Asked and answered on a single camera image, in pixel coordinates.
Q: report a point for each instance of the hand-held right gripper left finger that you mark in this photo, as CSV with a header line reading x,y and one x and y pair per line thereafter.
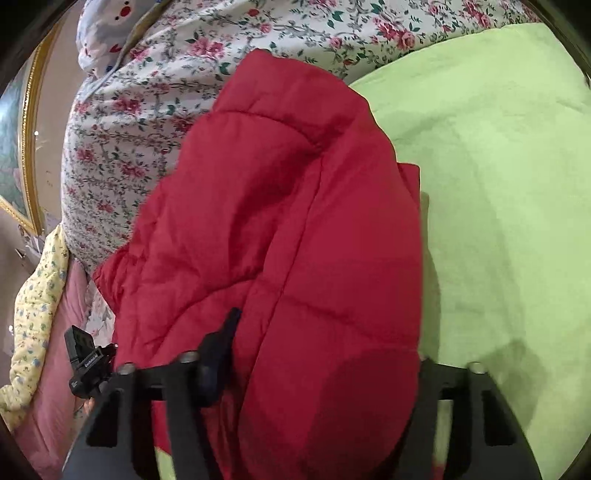
x,y
214,369

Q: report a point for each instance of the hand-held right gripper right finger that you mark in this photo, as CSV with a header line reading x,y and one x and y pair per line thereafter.
x,y
434,378

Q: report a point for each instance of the red quilted coat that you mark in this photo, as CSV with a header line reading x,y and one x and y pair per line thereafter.
x,y
277,240

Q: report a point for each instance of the pale flowered cloth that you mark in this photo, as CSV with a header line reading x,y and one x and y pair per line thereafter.
x,y
99,314

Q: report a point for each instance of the yellow flowered blanket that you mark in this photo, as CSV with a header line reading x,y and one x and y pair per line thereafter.
x,y
34,323

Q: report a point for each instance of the pink blanket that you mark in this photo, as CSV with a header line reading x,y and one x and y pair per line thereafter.
x,y
51,429

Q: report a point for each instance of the light green bed sheet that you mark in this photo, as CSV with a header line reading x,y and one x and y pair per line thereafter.
x,y
503,184

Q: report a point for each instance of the gold framed painting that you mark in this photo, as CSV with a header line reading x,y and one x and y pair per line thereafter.
x,y
18,152

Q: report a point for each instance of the rose print quilt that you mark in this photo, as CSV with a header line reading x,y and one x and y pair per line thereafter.
x,y
138,120

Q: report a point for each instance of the white cartoon print pillow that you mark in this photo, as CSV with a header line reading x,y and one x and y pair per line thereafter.
x,y
106,27

